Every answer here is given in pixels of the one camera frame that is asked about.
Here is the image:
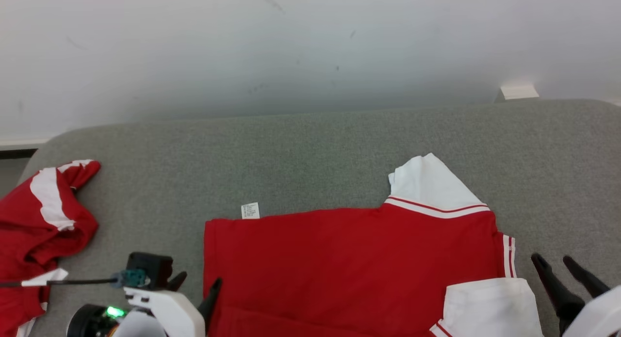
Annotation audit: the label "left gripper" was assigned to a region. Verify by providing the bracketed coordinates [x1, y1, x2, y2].
[123, 271, 223, 337]

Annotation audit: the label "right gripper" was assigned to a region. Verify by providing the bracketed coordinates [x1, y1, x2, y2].
[531, 253, 621, 337]

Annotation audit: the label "red shirt with white sleeves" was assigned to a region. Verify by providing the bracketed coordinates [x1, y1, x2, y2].
[203, 153, 545, 337]

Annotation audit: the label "red shorts with white stripe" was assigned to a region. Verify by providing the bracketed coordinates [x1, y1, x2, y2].
[0, 159, 101, 337]

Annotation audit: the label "left camera cable teal plug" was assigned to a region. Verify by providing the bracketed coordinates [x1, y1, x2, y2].
[0, 268, 147, 289]

